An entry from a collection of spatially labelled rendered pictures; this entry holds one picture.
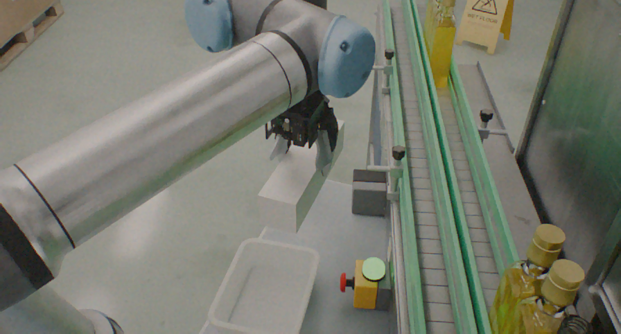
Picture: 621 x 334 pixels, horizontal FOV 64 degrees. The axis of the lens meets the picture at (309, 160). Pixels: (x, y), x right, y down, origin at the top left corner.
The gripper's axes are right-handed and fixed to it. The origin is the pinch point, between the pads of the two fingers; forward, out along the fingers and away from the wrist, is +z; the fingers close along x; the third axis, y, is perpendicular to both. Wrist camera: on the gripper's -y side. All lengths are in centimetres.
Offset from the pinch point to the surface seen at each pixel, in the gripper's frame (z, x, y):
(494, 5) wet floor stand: 77, 24, -310
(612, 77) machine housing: -13, 44, -22
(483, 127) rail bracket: 12, 28, -41
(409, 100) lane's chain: 21, 7, -63
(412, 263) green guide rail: 13.1, 20.3, 3.5
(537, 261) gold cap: -3.1, 35.7, 12.4
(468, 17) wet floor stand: 89, 9, -311
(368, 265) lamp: 24.2, 11.8, -3.0
